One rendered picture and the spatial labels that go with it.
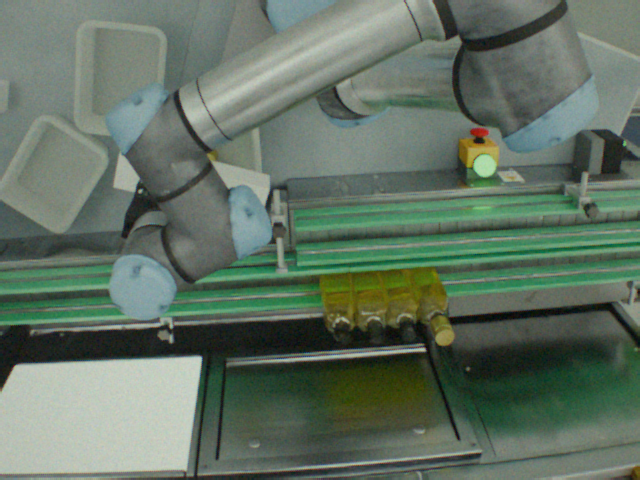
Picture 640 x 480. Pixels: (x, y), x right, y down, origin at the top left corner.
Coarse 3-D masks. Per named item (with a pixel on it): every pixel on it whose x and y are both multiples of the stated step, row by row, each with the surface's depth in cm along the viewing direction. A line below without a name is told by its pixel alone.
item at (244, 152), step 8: (256, 128) 124; (240, 136) 132; (248, 136) 132; (256, 136) 125; (232, 144) 133; (240, 144) 133; (248, 144) 133; (256, 144) 126; (224, 152) 133; (232, 152) 133; (240, 152) 134; (248, 152) 134; (256, 152) 126; (216, 160) 134; (224, 160) 134; (232, 160) 134; (240, 160) 134; (248, 160) 134; (256, 160) 127; (248, 168) 135; (256, 168) 128
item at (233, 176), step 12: (120, 156) 97; (120, 168) 98; (132, 168) 98; (216, 168) 102; (228, 168) 104; (240, 168) 106; (120, 180) 99; (132, 180) 99; (228, 180) 100; (240, 180) 101; (252, 180) 102; (264, 180) 104; (264, 192) 102; (264, 204) 102
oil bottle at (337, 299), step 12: (324, 276) 126; (336, 276) 125; (348, 276) 126; (324, 288) 122; (336, 288) 121; (348, 288) 121; (324, 300) 118; (336, 300) 118; (348, 300) 117; (324, 312) 117; (336, 312) 115; (348, 312) 115
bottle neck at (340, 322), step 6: (342, 318) 115; (336, 324) 114; (342, 324) 113; (348, 324) 114; (336, 330) 112; (342, 330) 111; (348, 330) 112; (336, 336) 111; (342, 336) 114; (348, 336) 111; (336, 342) 111; (342, 342) 112; (348, 342) 112
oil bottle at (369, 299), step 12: (360, 276) 126; (372, 276) 125; (360, 288) 121; (372, 288) 121; (360, 300) 118; (372, 300) 118; (384, 300) 118; (360, 312) 116; (372, 312) 115; (384, 312) 116; (360, 324) 117; (384, 324) 117
